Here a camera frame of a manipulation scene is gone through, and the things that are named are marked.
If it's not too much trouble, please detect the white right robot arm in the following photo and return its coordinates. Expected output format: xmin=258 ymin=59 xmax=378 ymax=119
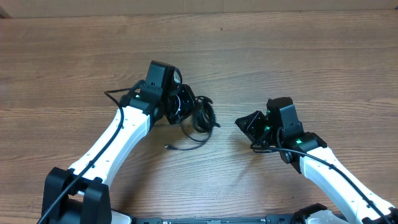
xmin=235 ymin=97 xmax=397 ymax=223

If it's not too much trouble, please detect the black cable bundle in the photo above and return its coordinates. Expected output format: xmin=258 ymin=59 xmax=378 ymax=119
xmin=164 ymin=95 xmax=221 ymax=151

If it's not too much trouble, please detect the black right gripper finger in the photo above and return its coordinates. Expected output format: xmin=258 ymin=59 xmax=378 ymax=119
xmin=235 ymin=111 xmax=264 ymax=131
xmin=242 ymin=126 xmax=258 ymax=142

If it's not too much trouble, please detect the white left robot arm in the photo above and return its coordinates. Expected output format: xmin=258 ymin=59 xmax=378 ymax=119
xmin=39 ymin=61 xmax=195 ymax=224

